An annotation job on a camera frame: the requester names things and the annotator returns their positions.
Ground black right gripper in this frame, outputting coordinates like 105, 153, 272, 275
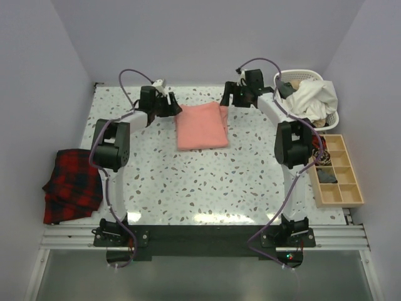
220, 82, 251, 108

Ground pink t shirt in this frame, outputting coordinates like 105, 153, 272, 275
174, 102, 229, 151

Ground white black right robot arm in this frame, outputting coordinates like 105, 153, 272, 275
220, 68, 312, 246

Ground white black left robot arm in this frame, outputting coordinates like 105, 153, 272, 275
89, 85, 182, 222

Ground dark grey garment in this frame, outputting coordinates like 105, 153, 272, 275
276, 80, 296, 99

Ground white perforated laundry basket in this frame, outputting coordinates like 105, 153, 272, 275
273, 69, 340, 132

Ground white garment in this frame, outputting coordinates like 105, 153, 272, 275
284, 78, 339, 124

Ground red patterned rolled item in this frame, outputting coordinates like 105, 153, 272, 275
312, 135, 327, 150

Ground black white patterned rolled item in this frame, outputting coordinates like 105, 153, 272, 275
312, 149, 331, 166

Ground dark grey folded sock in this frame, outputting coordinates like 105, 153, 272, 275
316, 169, 338, 184

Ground red black plaid shirt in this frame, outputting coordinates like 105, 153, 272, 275
43, 149, 103, 224

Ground wooden compartment tray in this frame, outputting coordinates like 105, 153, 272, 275
308, 134, 364, 208

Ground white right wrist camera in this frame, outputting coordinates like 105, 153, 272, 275
236, 72, 246, 87

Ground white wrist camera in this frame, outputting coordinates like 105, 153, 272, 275
152, 79, 167, 97
236, 72, 246, 87

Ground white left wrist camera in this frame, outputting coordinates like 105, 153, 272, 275
152, 79, 167, 97

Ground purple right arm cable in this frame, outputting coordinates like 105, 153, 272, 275
236, 58, 325, 267

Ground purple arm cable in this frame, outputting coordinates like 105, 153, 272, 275
89, 68, 157, 269
236, 58, 325, 267

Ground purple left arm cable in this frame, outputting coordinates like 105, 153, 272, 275
89, 68, 157, 269

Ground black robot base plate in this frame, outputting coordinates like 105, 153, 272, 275
92, 220, 316, 263

